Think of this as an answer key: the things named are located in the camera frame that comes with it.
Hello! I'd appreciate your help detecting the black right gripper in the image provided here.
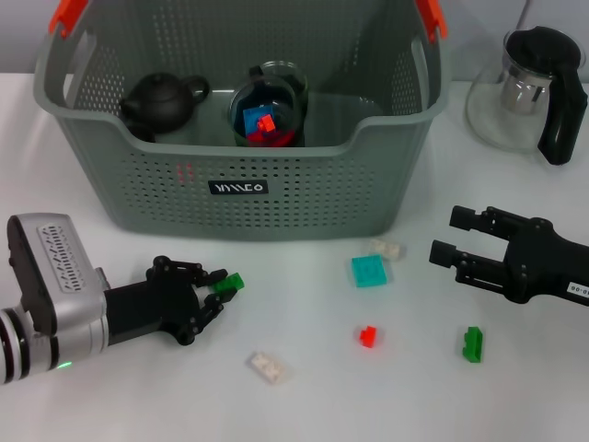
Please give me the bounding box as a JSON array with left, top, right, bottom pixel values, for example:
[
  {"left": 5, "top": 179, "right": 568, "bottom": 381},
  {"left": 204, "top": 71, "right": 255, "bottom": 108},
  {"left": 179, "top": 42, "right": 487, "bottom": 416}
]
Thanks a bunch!
[{"left": 427, "top": 204, "right": 589, "bottom": 308}]

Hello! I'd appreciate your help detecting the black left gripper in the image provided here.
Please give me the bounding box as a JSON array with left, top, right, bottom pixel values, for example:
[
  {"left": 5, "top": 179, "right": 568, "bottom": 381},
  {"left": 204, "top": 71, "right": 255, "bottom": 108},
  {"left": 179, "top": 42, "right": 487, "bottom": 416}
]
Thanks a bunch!
[{"left": 103, "top": 255, "right": 230, "bottom": 347}]

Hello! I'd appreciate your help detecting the white brick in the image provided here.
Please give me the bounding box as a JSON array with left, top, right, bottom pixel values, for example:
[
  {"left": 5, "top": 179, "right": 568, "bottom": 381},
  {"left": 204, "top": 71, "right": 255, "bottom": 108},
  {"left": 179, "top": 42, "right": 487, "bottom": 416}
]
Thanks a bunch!
[
  {"left": 248, "top": 352, "right": 292, "bottom": 384},
  {"left": 368, "top": 238, "right": 408, "bottom": 263}
]

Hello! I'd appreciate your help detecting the green stepped brick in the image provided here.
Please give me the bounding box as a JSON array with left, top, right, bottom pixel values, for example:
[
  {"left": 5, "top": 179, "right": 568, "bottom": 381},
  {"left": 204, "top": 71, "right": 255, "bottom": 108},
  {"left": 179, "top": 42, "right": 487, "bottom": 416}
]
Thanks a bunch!
[{"left": 461, "top": 325, "right": 487, "bottom": 364}]

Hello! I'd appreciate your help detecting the teal square brick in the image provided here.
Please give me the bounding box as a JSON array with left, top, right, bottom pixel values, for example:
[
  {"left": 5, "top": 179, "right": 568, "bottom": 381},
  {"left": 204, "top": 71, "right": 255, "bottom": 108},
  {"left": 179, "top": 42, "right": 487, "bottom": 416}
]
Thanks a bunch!
[{"left": 351, "top": 254, "right": 389, "bottom": 290}]

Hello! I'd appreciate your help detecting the dark red curved brick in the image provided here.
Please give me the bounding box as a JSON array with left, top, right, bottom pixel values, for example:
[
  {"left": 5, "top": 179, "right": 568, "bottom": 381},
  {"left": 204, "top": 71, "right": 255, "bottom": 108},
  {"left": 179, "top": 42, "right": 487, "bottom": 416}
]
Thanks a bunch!
[{"left": 246, "top": 127, "right": 299, "bottom": 147}]

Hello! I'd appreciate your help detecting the blue square brick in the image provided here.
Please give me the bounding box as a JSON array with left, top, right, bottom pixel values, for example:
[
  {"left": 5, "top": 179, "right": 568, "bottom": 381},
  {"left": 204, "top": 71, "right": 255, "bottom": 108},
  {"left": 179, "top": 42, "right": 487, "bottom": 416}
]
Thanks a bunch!
[{"left": 242, "top": 105, "right": 278, "bottom": 140}]

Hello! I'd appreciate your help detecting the grey perforated storage bin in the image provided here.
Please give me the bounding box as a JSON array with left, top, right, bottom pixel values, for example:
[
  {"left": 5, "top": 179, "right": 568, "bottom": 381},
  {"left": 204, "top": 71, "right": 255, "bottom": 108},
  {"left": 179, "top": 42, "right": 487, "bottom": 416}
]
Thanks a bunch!
[{"left": 34, "top": 0, "right": 455, "bottom": 243}]

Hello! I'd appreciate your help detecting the black clay teapot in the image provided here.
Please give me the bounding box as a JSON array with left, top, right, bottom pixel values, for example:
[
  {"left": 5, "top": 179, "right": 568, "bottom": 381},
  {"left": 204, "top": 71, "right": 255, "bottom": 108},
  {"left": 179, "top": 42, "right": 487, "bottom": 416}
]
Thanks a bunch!
[{"left": 120, "top": 72, "right": 212, "bottom": 135}]

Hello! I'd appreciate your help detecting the glass pitcher black handle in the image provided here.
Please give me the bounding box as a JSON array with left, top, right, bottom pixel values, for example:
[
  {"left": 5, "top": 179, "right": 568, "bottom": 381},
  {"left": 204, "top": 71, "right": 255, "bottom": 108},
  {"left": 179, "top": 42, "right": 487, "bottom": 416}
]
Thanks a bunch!
[{"left": 465, "top": 26, "right": 589, "bottom": 167}]

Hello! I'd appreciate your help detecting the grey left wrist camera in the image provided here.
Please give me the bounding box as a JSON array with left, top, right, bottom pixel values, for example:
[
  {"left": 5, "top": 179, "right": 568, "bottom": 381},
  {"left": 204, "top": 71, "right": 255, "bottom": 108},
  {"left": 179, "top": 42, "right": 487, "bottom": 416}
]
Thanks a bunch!
[{"left": 6, "top": 212, "right": 110, "bottom": 338}]

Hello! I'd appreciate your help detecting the thin grey background cable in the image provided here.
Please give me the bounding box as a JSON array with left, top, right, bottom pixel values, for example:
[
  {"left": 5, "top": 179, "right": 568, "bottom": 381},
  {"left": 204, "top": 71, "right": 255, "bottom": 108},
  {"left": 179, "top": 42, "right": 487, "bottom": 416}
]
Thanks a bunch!
[{"left": 517, "top": 0, "right": 534, "bottom": 32}]

